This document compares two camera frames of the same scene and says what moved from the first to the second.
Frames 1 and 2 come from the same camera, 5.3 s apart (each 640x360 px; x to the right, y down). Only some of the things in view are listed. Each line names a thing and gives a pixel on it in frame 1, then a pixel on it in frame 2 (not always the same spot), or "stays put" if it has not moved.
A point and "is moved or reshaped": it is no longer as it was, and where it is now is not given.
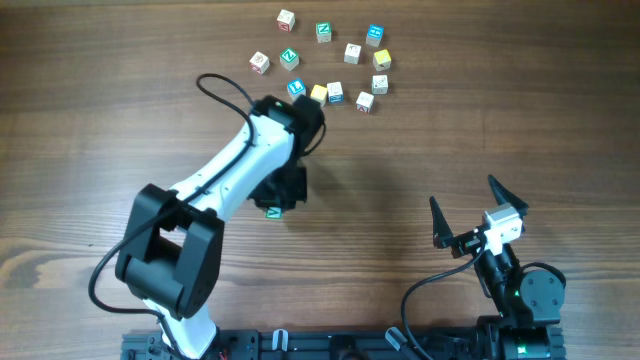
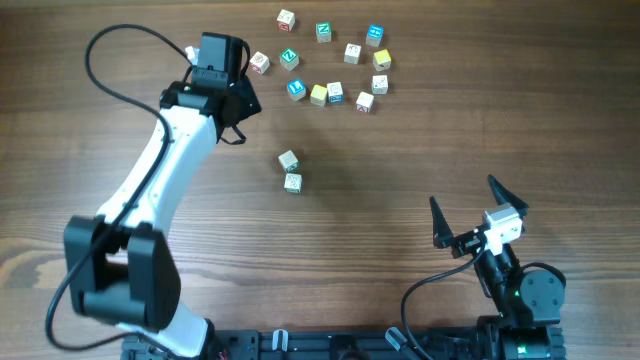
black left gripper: x=285 y=199 → x=251 y=102
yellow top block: x=318 y=93 stays put
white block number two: x=352 y=53 stays put
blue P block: x=335 y=92 stays put
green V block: x=274 y=212 is moved or reshaped
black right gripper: x=465 y=243 stays put
